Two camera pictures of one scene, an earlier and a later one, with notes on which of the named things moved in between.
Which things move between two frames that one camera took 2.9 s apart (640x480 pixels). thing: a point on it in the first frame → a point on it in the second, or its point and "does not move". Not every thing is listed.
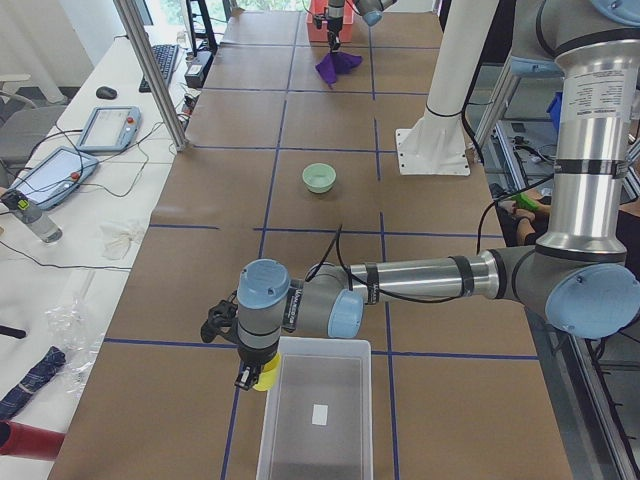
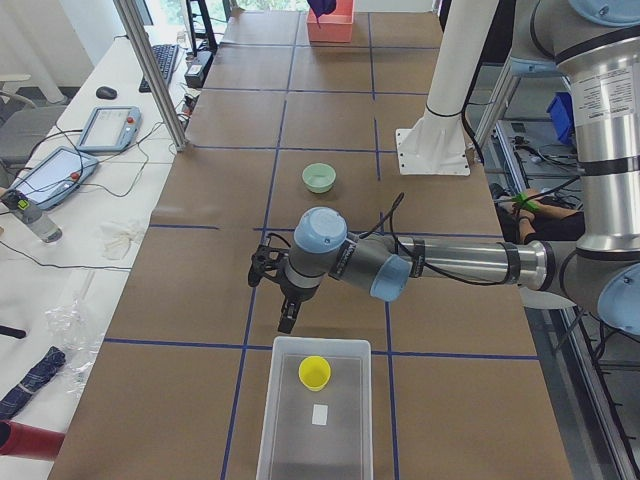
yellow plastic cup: [268, 377] → [314, 373]
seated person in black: [524, 217] does not move
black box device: [196, 70] does not move
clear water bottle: [30, 214] does not move
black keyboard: [164, 56] does not move
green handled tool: [523, 201] does not move
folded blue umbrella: [39, 376] does not move
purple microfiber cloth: [337, 63] → [322, 7]
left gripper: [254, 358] → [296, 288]
